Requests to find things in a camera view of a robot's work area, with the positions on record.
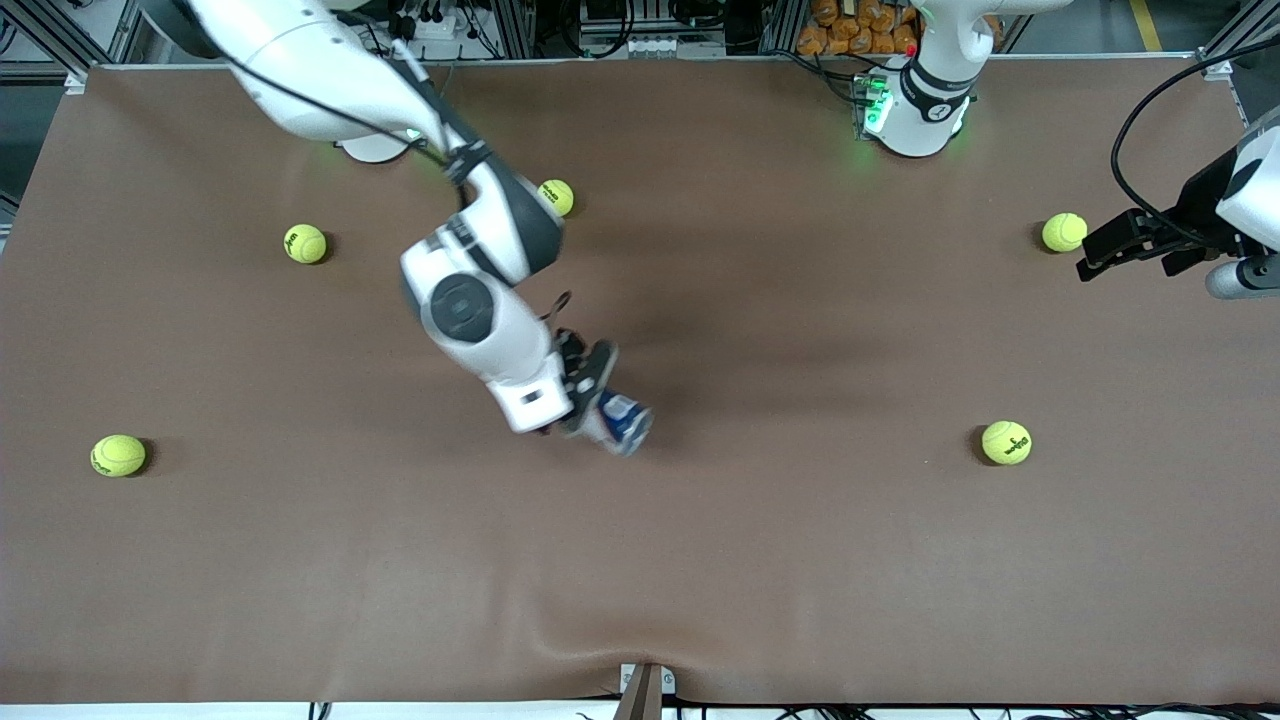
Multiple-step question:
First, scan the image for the brown table mat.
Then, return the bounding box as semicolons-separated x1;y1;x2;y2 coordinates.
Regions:
0;55;1280;706

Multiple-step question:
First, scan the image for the orange items bag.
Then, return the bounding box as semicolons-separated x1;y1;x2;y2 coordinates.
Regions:
797;0;921;56

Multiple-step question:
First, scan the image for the aluminium frame post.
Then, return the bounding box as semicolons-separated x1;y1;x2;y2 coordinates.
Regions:
758;0;806;56
490;0;538;59

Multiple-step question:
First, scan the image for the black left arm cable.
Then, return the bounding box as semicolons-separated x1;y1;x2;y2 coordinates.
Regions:
1110;38;1280;246

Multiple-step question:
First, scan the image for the metal table clamp bracket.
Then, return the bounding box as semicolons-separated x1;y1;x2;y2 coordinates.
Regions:
616;663;677;720

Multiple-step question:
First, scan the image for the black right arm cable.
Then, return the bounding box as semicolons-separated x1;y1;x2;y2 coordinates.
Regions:
230;40;573;321

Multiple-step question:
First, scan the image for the long white socket bar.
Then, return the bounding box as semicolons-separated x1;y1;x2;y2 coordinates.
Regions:
578;33;728;59

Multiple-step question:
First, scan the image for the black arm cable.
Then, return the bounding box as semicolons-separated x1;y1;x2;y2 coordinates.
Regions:
1110;38;1280;246
230;40;573;321

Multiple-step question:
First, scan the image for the white blue tennis ball can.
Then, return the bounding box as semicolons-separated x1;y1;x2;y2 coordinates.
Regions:
588;392;654;459

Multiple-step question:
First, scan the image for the aluminium frame strut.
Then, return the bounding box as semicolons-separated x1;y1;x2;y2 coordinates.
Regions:
20;0;141;79
1195;0;1280;63

